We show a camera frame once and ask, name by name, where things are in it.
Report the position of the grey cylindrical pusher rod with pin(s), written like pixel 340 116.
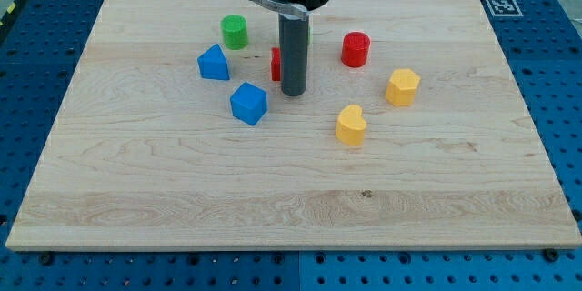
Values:
pixel 293 45

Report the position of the yellow hexagon block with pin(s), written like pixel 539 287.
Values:
pixel 402 86

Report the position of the red block behind rod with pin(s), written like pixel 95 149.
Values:
pixel 275 64

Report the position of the green cylinder block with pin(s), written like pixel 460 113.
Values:
pixel 234 32

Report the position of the red cylinder block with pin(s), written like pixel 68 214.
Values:
pixel 355 49

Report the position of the blue cube block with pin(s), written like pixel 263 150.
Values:
pixel 249 103

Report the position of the blue triangle block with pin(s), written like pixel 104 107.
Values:
pixel 213 64

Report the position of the yellow heart block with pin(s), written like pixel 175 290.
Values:
pixel 351 125

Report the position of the light wooden board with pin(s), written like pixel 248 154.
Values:
pixel 146 155

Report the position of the white fiducial marker tag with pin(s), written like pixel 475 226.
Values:
pixel 504 8

